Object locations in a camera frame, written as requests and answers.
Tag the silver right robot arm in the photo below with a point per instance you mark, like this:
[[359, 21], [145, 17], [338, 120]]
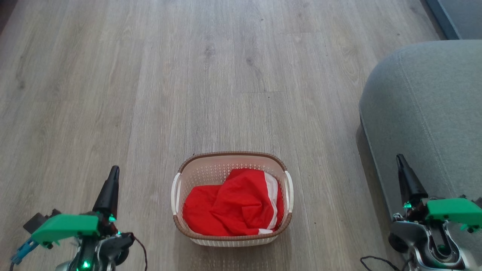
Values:
[[418, 231]]

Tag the grey fabric sofa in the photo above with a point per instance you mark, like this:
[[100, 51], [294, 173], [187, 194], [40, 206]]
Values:
[[425, 113]]

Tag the red and white garment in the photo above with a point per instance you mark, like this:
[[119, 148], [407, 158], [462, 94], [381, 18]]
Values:
[[233, 207]]

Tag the white brown-rimmed laundry basket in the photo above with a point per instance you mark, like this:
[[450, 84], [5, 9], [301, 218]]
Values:
[[211, 177]]

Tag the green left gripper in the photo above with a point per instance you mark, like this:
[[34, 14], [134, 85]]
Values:
[[67, 226]]

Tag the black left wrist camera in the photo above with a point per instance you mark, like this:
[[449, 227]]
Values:
[[35, 222]]

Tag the blue-grey upholstered furniture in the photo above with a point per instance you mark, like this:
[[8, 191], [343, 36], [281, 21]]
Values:
[[461, 17]]

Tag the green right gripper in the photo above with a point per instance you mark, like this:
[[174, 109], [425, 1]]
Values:
[[452, 210]]

